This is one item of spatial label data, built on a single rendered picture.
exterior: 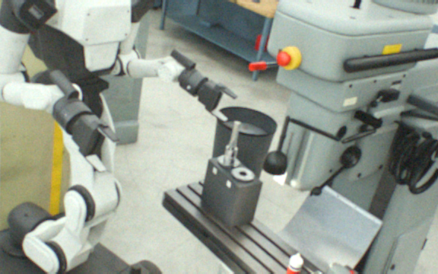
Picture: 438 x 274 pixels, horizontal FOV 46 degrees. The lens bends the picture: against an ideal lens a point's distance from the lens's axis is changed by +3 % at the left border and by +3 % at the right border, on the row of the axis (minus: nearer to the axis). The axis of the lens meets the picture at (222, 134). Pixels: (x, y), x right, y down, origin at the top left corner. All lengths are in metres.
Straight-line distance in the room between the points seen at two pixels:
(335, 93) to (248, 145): 2.24
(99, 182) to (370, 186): 1.01
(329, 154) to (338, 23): 0.44
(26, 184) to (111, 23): 1.77
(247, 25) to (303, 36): 6.33
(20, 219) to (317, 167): 1.30
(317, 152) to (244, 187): 0.45
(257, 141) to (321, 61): 2.34
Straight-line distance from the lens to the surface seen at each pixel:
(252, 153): 3.65
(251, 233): 1.99
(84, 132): 1.39
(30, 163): 3.21
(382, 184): 1.98
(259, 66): 1.42
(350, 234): 2.06
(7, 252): 2.39
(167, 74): 1.81
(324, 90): 1.43
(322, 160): 1.55
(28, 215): 2.31
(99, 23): 1.66
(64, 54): 1.69
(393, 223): 2.04
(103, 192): 1.89
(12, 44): 1.63
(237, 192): 1.89
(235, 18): 7.85
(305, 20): 1.34
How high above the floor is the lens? 2.13
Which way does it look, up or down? 26 degrees down
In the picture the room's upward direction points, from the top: 12 degrees clockwise
